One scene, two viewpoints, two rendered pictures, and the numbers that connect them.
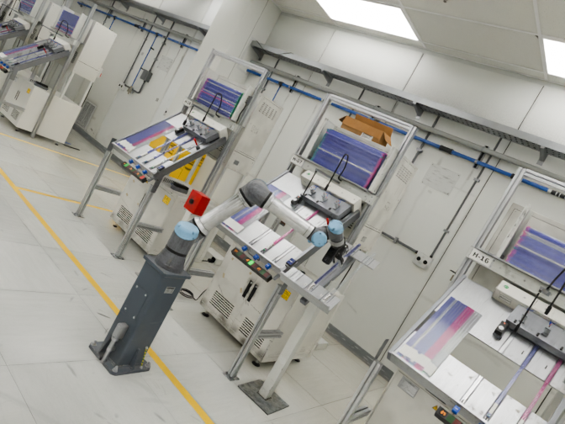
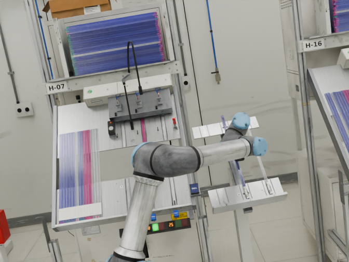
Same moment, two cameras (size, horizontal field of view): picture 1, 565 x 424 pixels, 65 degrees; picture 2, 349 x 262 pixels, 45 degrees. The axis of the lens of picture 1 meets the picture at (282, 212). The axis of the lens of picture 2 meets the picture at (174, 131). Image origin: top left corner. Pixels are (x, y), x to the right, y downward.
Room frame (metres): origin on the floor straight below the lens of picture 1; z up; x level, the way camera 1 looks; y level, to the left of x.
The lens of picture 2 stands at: (1.02, 0.96, 1.49)
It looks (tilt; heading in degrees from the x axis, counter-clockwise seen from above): 12 degrees down; 325
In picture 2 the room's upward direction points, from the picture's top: 10 degrees counter-clockwise
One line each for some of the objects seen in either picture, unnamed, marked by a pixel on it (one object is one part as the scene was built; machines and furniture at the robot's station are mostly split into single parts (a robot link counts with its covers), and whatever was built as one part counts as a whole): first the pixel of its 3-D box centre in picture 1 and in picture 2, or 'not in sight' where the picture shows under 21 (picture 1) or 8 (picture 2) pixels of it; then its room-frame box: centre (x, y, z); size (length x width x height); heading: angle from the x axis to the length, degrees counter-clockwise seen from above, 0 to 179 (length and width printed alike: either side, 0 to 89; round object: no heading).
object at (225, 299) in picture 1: (271, 303); (145, 235); (3.29, -0.25, 0.31); 0.70 x 0.65 x 0.62; 54
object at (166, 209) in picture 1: (171, 180); not in sight; (3.98, 1.02, 0.66); 1.01 x 0.73 x 1.31; 144
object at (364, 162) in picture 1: (349, 158); (116, 43); (3.16, -0.23, 1.52); 0.51 x 0.13 x 0.27; 54
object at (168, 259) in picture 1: (172, 257); not in sight; (2.18, 0.37, 0.60); 0.15 x 0.15 x 0.10
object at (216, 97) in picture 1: (200, 157); not in sight; (4.15, 0.91, 0.95); 1.35 x 0.82 x 1.90; 144
